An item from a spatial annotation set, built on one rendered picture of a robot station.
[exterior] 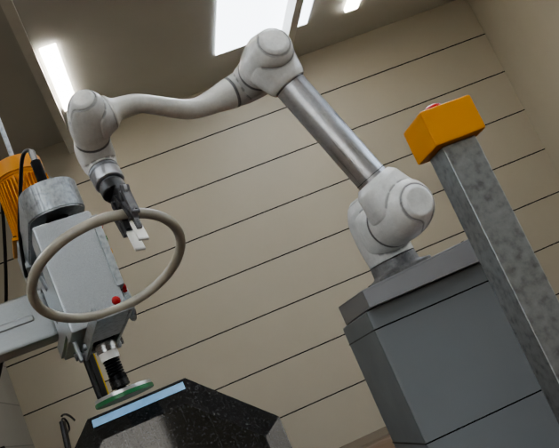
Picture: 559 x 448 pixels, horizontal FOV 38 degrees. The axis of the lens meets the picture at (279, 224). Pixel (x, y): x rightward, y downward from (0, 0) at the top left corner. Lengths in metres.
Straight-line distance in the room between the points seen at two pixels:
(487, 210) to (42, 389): 7.03
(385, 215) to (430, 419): 0.58
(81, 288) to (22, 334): 0.71
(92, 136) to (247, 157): 6.46
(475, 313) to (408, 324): 0.20
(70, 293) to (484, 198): 1.75
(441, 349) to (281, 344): 5.99
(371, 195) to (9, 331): 1.89
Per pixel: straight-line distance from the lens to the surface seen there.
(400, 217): 2.31
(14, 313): 3.69
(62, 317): 2.55
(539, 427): 2.46
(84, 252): 3.05
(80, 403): 8.30
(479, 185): 1.68
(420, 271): 2.35
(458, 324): 2.40
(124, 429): 2.80
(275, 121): 8.88
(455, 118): 1.69
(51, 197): 3.08
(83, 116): 2.26
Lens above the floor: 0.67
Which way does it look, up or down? 11 degrees up
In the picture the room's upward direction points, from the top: 24 degrees counter-clockwise
